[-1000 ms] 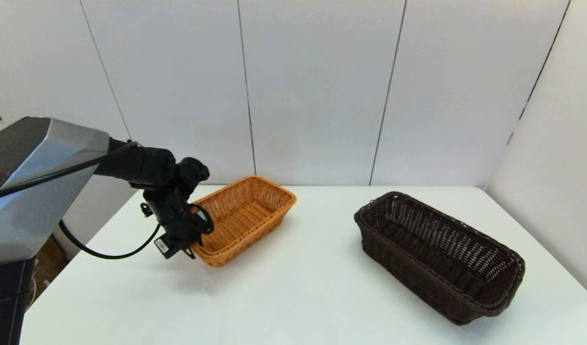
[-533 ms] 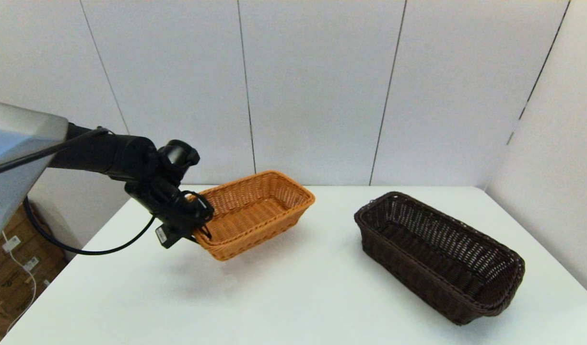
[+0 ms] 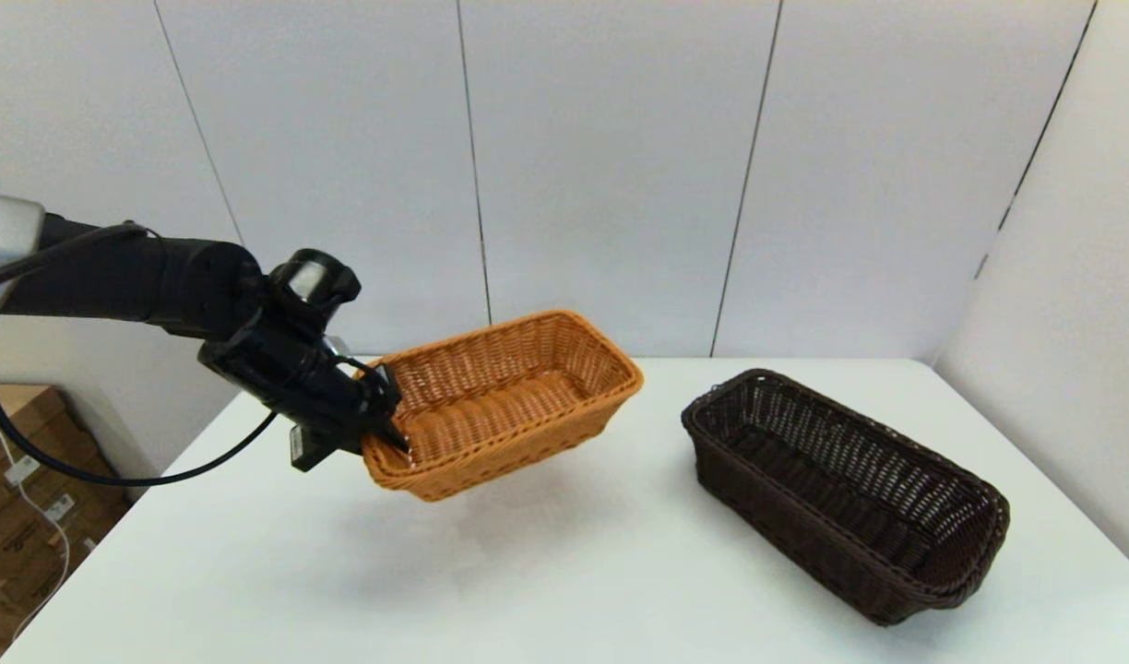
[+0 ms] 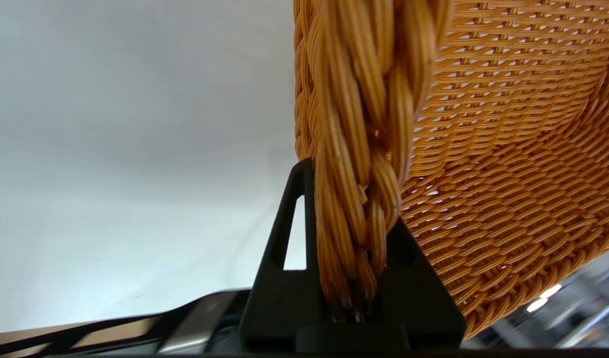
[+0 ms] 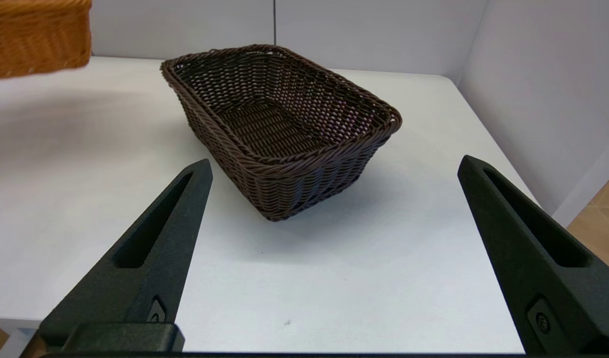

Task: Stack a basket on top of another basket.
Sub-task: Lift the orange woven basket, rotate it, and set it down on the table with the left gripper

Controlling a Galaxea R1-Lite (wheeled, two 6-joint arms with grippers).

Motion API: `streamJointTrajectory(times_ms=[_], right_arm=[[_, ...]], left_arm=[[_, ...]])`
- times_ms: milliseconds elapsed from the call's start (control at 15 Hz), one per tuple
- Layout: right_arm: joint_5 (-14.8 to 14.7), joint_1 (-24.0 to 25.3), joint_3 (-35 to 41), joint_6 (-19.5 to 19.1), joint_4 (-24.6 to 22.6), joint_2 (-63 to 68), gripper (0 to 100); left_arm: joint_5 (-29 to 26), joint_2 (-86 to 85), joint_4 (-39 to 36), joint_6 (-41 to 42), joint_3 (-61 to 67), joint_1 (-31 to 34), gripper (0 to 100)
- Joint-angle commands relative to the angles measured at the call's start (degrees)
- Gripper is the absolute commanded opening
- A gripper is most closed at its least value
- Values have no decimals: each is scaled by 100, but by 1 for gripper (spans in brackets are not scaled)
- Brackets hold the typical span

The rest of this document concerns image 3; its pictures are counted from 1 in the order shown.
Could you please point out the printed brown cardboard box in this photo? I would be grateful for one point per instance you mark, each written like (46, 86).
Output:
(29, 558)

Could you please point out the dark brown wicker basket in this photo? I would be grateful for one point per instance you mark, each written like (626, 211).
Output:
(804, 521)

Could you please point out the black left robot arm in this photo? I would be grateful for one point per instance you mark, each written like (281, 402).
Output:
(112, 277)

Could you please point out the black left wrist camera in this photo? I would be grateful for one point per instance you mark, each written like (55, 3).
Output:
(314, 281)

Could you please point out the white paper label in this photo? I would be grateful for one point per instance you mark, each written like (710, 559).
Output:
(22, 470)
(60, 508)

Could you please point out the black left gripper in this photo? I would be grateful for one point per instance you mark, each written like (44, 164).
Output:
(288, 378)

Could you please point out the light brown cardboard box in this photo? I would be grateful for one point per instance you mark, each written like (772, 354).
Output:
(11, 410)

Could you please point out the orange wicker basket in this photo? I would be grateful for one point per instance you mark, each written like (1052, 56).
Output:
(509, 406)

